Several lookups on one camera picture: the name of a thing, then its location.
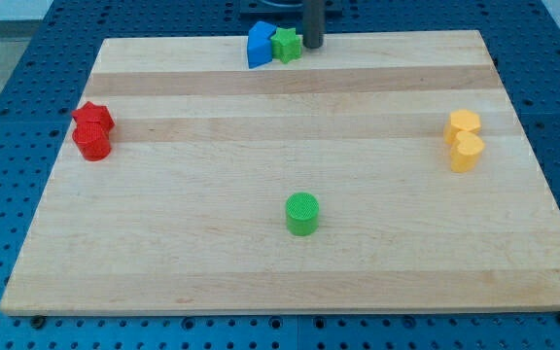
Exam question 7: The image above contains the yellow heart block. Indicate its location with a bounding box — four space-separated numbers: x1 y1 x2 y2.
450 131 485 173

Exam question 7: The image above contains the blue crescent block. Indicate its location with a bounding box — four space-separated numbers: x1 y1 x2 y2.
247 21 277 69

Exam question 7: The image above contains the wooden board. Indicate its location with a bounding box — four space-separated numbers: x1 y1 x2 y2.
0 30 560 316

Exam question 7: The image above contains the yellow hexagon block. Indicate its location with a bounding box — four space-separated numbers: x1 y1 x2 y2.
443 109 482 145

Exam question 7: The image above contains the red cylinder block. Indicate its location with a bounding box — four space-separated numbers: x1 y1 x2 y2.
72 122 112 161

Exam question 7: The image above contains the green star block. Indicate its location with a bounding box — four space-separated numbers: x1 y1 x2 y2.
270 27 301 63

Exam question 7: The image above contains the green cylinder block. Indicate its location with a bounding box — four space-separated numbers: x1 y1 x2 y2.
285 192 320 236

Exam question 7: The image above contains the red star block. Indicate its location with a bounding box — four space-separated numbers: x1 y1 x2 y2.
71 101 115 133

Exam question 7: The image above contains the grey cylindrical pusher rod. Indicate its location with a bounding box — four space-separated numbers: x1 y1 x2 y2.
302 0 325 50

